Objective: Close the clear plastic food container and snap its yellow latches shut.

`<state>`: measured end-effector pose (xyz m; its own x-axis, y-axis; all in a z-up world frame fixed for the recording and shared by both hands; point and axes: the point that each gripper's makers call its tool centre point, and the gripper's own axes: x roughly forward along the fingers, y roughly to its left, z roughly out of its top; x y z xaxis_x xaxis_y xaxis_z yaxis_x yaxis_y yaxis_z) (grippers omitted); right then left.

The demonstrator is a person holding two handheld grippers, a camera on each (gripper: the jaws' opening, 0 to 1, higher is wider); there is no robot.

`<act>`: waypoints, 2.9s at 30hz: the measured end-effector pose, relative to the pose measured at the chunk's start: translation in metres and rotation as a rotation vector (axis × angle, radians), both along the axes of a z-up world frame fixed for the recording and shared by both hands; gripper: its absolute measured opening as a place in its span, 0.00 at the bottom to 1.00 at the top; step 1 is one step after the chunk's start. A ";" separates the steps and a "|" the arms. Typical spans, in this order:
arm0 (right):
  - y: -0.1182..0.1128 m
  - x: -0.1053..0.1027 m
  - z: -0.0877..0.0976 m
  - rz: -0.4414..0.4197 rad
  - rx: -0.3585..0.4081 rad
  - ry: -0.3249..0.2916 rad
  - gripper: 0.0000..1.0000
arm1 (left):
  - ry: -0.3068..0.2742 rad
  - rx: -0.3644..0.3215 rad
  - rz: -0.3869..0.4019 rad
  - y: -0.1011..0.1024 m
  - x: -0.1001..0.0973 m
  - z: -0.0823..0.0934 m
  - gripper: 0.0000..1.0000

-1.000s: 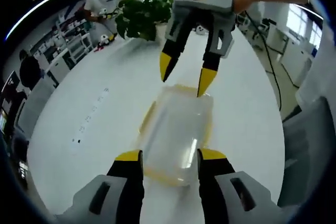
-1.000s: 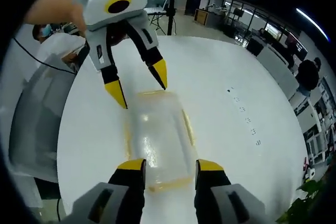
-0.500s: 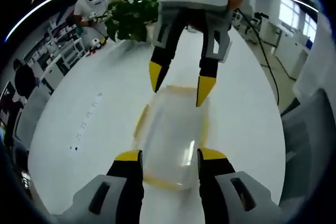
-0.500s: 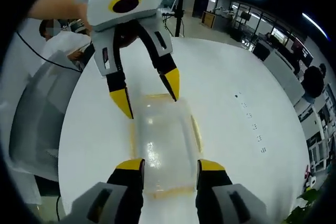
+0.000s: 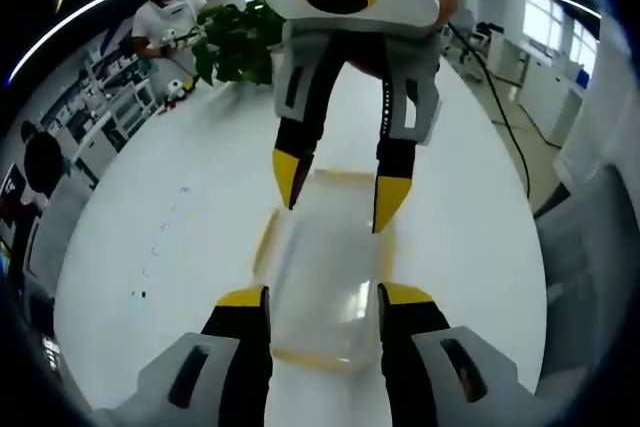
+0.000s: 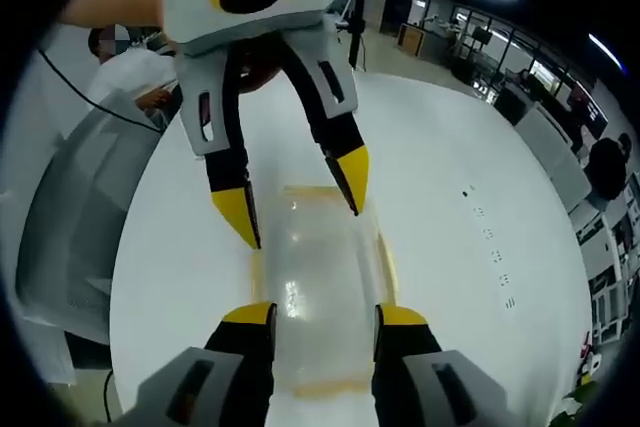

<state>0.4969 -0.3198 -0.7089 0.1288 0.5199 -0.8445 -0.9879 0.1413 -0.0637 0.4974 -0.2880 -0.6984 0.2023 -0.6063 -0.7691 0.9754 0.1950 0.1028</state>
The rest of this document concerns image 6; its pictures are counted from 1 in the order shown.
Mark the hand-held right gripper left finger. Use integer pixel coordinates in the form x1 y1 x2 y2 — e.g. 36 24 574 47
121 301 279 427

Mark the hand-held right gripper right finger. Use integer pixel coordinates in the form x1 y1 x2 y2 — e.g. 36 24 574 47
372 302 510 427

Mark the clear plastic food container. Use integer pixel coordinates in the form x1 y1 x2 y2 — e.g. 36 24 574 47
248 184 402 397

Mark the red round object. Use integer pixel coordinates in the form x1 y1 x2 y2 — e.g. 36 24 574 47
237 44 284 95

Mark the black tripod stand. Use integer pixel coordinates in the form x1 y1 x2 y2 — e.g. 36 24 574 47
333 0 401 70

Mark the wooden board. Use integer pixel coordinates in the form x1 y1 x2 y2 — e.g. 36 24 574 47
397 23 427 56

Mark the green plant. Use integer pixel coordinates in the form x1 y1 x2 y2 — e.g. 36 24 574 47
548 380 600 427

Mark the grey chair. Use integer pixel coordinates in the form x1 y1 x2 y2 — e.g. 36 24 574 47
14 77 177 348

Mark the white desk partition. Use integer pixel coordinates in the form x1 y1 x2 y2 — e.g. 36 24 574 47
514 109 592 213

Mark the black floor cable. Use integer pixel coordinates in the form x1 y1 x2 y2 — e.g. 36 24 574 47
102 369 115 423

